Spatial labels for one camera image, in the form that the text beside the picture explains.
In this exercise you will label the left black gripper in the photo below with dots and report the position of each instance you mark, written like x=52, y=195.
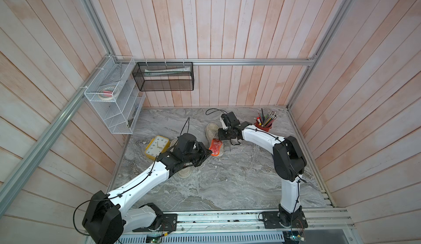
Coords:
x=205, y=152

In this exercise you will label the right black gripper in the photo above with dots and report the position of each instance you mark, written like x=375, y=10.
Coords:
x=221, y=135

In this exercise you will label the beige lace sneaker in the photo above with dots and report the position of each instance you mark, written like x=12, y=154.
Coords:
x=185, y=172
x=212, y=132

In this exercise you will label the red insole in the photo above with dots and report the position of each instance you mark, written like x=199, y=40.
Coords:
x=216, y=146

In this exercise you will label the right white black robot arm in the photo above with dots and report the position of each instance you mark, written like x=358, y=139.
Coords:
x=289, y=164

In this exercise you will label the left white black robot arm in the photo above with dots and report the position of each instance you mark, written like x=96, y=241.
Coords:
x=110, y=215

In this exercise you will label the yellow alarm clock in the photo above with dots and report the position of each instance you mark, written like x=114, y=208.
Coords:
x=157, y=145

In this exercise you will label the pens and pencils bunch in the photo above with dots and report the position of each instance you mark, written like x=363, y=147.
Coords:
x=266, y=118

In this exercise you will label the red pen cup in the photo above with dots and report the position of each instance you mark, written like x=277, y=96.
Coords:
x=263, y=128

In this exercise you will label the tape roll in shelf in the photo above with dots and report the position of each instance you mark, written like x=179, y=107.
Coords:
x=108, y=93

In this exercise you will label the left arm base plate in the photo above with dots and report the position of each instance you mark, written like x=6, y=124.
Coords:
x=165, y=223

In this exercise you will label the black mesh wall basket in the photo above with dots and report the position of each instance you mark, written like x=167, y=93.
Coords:
x=164, y=76

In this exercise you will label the white wire wall shelf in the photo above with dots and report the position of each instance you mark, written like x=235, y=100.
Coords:
x=120, y=115

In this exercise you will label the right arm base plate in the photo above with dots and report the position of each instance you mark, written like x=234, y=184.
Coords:
x=281, y=219

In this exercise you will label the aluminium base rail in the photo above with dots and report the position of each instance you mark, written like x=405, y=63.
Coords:
x=319, y=218

